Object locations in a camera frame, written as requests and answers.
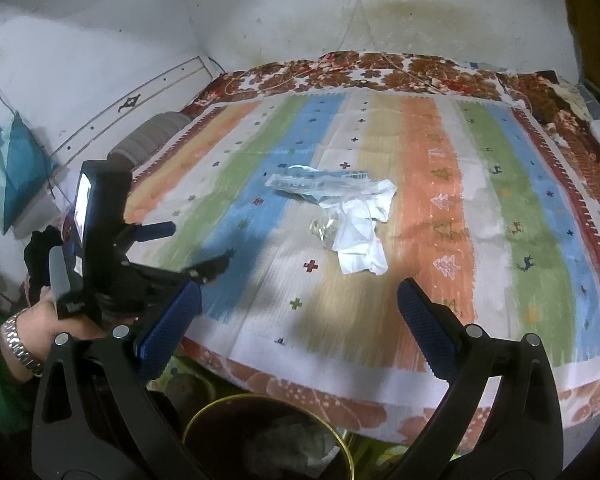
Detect dark round trash bin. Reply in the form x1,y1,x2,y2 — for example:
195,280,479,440
183,393,355,479

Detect person's left hand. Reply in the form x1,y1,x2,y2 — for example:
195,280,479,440
0,287,107,382

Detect silver metal wristwatch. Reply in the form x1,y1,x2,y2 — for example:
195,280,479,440
0,311,44,377

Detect teal hanging bag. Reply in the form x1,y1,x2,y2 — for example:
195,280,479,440
0,114,57,234

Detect grey rolled pillow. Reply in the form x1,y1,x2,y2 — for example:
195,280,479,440
107,112,190,170

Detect white tissue large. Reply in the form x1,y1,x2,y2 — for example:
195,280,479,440
321,179,396,275

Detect striped colourful bed mat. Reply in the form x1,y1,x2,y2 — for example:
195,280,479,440
126,89,600,404

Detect blue surgical face mask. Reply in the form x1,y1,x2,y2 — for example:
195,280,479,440
265,165,372,203

